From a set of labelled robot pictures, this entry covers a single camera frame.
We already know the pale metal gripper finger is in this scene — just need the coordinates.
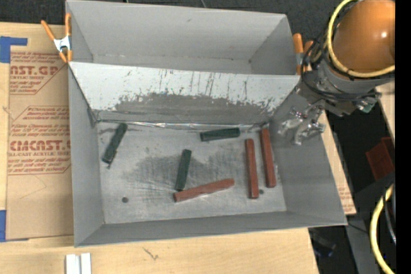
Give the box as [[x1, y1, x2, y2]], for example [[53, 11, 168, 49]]
[[277, 107, 311, 136], [290, 120, 326, 146]]

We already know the red-brown flat block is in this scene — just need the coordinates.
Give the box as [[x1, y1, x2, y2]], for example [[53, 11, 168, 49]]
[[244, 138, 260, 200], [172, 178, 236, 203], [259, 128, 277, 189]]

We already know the dark green flat block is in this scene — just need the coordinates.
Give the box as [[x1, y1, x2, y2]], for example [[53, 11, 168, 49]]
[[199, 127, 241, 142], [101, 123, 128, 166], [174, 149, 193, 192]]

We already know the grey metal bin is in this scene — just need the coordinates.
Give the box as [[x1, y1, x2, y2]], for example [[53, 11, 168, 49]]
[[65, 0, 348, 248]]

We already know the brown cardboard board red print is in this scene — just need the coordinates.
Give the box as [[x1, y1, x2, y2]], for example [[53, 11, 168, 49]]
[[0, 21, 358, 242]]

